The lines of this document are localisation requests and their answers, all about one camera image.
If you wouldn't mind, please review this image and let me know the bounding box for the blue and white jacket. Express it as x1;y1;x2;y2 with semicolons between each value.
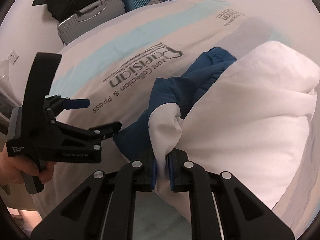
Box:
113;41;319;219

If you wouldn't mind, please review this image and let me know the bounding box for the left hand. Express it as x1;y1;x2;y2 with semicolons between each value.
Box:
0;144;56;186

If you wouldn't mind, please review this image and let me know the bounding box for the striped bed sheet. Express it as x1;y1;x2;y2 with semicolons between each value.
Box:
32;0;320;238

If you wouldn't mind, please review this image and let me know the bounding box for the grey suitcase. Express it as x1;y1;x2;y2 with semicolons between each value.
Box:
57;0;125;45

